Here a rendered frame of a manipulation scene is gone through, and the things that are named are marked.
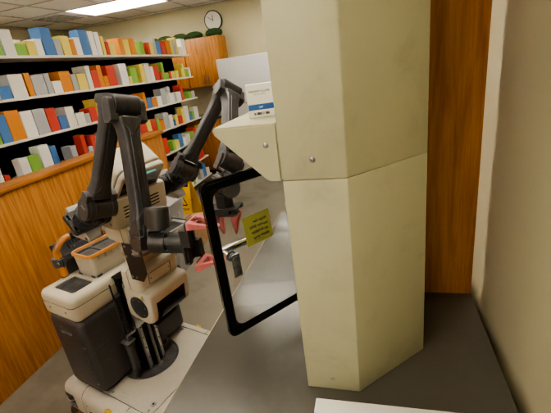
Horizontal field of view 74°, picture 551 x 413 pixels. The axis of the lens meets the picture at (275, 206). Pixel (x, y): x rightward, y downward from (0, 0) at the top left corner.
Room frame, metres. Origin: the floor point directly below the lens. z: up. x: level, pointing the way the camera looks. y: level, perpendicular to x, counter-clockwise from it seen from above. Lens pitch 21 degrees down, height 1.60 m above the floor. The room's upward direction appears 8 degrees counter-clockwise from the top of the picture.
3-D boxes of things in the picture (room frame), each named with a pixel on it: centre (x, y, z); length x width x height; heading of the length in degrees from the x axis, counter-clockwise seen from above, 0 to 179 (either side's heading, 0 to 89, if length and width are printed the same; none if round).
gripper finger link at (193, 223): (0.87, 0.19, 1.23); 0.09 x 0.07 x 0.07; 73
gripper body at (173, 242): (0.89, 0.26, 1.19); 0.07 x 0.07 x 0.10; 73
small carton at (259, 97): (0.74, 0.00, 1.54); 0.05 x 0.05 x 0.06; 0
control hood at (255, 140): (0.78, -0.01, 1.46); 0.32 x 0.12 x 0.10; 163
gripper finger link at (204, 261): (0.87, 0.19, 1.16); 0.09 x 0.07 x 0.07; 73
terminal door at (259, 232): (0.82, 0.03, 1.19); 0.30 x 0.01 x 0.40; 124
